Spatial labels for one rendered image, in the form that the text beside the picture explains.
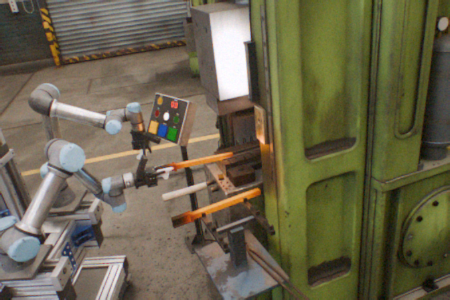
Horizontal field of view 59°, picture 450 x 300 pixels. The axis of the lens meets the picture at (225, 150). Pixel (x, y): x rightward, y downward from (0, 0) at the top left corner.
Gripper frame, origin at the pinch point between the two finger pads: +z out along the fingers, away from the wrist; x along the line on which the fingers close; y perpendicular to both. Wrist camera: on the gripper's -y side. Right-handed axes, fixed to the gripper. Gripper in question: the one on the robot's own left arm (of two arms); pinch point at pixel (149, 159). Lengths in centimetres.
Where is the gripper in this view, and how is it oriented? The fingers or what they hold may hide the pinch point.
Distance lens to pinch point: 242.3
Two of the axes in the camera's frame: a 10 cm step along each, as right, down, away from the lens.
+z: 1.1, 8.8, 4.6
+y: -9.9, 0.8, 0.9
